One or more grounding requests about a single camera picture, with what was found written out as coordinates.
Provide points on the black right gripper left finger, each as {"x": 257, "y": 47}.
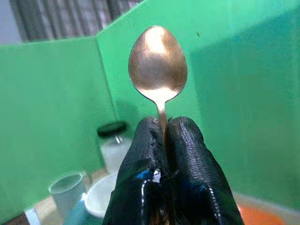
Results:
{"x": 136, "y": 164}

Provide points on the green folding screen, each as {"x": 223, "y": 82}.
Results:
{"x": 58, "y": 105}

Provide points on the white cup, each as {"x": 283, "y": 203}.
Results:
{"x": 68, "y": 192}

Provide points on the orange plate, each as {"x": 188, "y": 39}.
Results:
{"x": 260, "y": 215}

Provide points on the white bowl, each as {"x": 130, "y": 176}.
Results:
{"x": 100, "y": 194}

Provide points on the glass jar with black lid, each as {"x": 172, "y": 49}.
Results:
{"x": 113, "y": 150}

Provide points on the copper metal spoon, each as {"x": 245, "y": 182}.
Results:
{"x": 158, "y": 65}

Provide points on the grey curtain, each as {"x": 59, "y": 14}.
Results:
{"x": 70, "y": 18}

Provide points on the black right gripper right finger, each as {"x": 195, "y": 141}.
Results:
{"x": 189, "y": 164}

